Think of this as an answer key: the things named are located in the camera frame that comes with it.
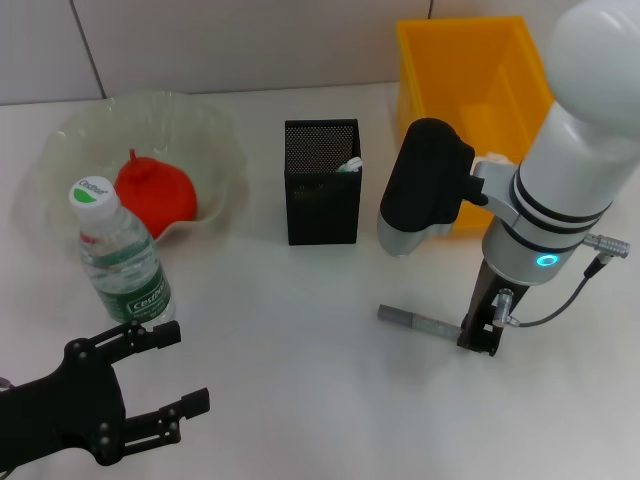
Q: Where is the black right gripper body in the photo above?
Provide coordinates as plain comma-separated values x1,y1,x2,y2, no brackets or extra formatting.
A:
463,257,531,331

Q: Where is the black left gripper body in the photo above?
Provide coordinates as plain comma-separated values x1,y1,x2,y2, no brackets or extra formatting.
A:
0,335,130,466

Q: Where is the grey marker pen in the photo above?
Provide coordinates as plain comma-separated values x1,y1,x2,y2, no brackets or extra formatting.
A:
375,303,464,341

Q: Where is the clear bottle with green label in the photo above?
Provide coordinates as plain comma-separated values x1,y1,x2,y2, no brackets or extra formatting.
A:
68,174,177,326

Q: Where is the red-orange fruit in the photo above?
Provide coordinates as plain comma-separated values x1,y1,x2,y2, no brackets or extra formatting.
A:
113,148,199,240

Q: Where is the black mesh pen holder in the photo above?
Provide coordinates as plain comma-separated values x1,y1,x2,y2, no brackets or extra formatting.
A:
283,118,362,246

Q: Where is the translucent green glass fruit plate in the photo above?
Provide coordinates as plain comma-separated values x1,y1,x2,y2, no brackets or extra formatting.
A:
34,89,249,246

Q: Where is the yellow plastic bin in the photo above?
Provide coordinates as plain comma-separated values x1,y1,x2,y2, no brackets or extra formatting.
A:
395,15,556,237

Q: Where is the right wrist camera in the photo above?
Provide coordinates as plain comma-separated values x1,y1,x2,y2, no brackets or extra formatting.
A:
375,118,489,259

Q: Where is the grey right gripper cable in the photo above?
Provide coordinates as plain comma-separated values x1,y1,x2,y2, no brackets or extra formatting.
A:
492,232,624,329

